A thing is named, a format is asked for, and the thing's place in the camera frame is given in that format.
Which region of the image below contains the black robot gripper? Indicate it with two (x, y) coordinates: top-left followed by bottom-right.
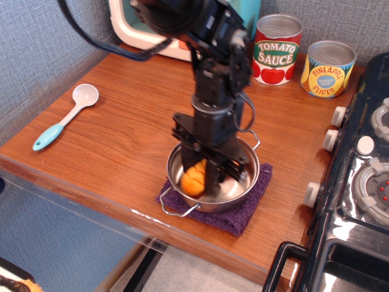
(173, 100), (249, 197)

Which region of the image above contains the orange plush toy fish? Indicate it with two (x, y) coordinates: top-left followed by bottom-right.
(181, 159), (207, 196)

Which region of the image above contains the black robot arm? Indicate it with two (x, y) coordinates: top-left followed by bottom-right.
(131, 1), (252, 193)

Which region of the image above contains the teal and pink toy microwave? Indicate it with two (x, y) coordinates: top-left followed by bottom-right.
(108, 0), (261, 61)

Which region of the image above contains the stainless steel pot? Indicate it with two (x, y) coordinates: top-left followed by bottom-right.
(159, 130), (261, 217)

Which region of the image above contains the purple knitted cloth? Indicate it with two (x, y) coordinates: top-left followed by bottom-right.
(155, 163), (273, 237)

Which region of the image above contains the white stove knob bottom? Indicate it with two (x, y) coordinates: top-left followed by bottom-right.
(303, 182), (321, 208)

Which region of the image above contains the white stove knob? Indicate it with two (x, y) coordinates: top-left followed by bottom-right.
(331, 106), (347, 128)
(322, 130), (339, 152)
(303, 182), (321, 208)

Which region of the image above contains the white stove knob middle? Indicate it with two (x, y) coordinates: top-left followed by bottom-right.
(322, 130), (339, 152)

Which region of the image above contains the white stove knob top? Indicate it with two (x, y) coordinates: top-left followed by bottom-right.
(331, 106), (347, 128)

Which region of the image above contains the tomato sauce can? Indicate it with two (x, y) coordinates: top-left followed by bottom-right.
(252, 14), (303, 86)

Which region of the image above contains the pineapple slices can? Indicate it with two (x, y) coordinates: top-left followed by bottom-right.
(300, 40), (357, 99)

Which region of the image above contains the white round stove button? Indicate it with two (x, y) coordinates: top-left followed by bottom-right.
(356, 136), (374, 156)

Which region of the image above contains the grey stove burner front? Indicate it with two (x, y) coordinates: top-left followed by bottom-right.
(353, 158), (388, 226)

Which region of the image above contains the grey stove burner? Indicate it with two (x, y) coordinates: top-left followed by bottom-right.
(371, 97), (389, 142)
(353, 158), (388, 226)

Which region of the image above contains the black toy stove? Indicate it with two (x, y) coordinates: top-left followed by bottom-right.
(262, 52), (389, 292)

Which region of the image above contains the grey stove burner back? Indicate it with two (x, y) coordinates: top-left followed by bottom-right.
(371, 97), (389, 142)

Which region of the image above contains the orange plush item at corner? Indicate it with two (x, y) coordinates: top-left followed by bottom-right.
(19, 279), (43, 292)

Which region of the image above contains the black oven door handle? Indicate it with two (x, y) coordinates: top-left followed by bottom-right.
(263, 242), (308, 291)

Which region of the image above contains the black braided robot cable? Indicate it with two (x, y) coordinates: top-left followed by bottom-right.
(57, 0), (173, 61)

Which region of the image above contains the white ladle with teal handle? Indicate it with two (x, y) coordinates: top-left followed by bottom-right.
(32, 83), (99, 151)

